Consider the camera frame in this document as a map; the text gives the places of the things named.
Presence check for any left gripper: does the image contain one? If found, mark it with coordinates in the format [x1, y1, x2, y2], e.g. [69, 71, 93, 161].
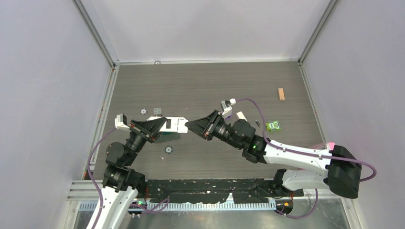
[125, 116, 168, 165]

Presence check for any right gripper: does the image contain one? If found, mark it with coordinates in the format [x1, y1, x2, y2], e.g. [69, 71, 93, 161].
[185, 110, 243, 150]

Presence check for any white remote control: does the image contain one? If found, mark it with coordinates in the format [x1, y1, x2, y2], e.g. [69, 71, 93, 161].
[160, 117, 188, 134]

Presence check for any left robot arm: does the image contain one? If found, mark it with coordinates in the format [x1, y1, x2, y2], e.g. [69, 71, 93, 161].
[87, 114, 168, 229]

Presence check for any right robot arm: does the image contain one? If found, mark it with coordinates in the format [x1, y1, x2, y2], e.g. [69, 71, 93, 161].
[185, 110, 362, 199]

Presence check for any grey lego baseplate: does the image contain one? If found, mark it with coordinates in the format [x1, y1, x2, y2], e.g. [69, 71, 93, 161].
[155, 132, 181, 143]

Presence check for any clear lego plate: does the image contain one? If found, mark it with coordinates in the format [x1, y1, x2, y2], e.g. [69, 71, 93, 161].
[153, 107, 162, 115]

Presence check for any small gear upper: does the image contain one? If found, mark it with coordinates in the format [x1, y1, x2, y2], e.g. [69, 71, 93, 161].
[140, 108, 148, 115]

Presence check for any black gear lower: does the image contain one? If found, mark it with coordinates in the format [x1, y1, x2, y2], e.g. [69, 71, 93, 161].
[165, 146, 173, 154]

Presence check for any green owl eraser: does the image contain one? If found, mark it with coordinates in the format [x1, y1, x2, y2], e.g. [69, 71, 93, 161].
[266, 121, 281, 132]

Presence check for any wooden block right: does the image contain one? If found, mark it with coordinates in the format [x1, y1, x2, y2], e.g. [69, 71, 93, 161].
[277, 88, 285, 101]

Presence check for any pink tape dispenser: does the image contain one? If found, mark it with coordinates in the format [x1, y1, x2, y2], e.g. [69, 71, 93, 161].
[310, 142, 335, 150]

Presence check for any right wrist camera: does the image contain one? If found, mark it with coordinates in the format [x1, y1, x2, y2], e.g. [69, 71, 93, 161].
[220, 98, 236, 119]

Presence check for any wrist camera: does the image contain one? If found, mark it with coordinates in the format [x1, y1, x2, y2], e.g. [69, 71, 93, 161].
[115, 114, 129, 131]
[220, 98, 236, 119]

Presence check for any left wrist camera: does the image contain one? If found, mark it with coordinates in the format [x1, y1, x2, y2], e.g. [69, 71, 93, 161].
[115, 114, 129, 131]

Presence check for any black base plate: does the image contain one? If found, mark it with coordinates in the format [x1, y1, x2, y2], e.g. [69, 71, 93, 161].
[138, 178, 304, 204]

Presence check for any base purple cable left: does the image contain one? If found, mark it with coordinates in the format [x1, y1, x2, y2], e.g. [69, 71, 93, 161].
[128, 197, 172, 213]

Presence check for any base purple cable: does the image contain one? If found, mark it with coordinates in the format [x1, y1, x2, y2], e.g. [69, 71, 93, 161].
[128, 197, 172, 213]
[274, 189, 320, 220]

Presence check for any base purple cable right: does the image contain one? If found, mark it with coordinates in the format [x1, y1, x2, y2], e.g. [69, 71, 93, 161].
[274, 189, 320, 220]

